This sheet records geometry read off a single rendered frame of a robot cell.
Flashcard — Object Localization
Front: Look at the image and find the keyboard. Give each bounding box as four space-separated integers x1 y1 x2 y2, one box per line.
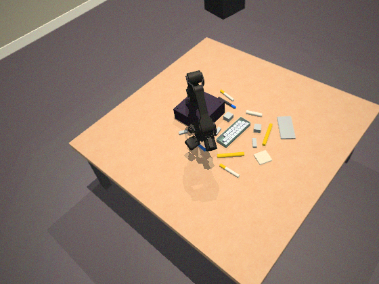
216 117 250 148

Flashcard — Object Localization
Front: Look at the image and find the cream flat square slab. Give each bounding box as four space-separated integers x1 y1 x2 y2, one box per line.
254 150 272 165

